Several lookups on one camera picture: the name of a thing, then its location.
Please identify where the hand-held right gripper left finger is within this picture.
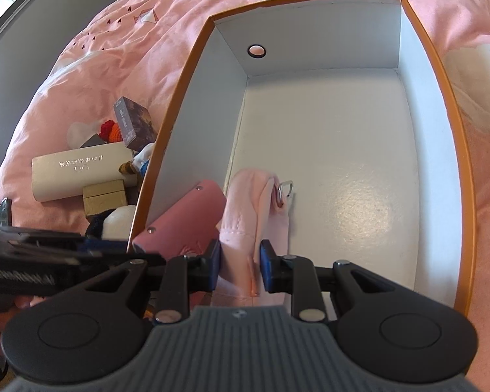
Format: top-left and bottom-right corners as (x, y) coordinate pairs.
(75, 240), (222, 325)

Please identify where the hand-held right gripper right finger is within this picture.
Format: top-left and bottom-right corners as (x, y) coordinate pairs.
(259, 239), (413, 323)

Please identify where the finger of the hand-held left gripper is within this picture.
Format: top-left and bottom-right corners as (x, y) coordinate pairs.
(12, 252), (167, 269)
(8, 231), (127, 254)

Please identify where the white black plush toy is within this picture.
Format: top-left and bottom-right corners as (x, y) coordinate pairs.
(86, 206), (138, 240)

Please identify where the gold box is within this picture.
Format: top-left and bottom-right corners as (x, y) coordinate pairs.
(82, 179), (130, 217)

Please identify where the pink leather pouch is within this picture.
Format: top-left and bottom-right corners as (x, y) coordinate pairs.
(131, 178), (228, 264)

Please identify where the white long box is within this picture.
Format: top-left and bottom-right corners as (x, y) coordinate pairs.
(31, 143), (137, 203)

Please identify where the orange cardboard box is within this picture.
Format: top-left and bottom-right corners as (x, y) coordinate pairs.
(126, 0), (478, 320)

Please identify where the person's left hand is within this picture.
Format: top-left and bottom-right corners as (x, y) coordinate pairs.
(0, 294), (46, 350)

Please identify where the calico cat plush toy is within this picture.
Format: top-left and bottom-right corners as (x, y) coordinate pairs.
(118, 143), (156, 179)

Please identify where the grey box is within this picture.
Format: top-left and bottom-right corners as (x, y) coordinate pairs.
(78, 134), (109, 149)

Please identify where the red orange knitted toy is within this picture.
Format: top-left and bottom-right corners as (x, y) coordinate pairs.
(99, 120), (125, 143)

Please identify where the dark printed box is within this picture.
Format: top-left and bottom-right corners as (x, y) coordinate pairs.
(113, 96), (158, 152)

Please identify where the pink printed blanket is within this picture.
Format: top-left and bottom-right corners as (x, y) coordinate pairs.
(0, 0), (490, 392)

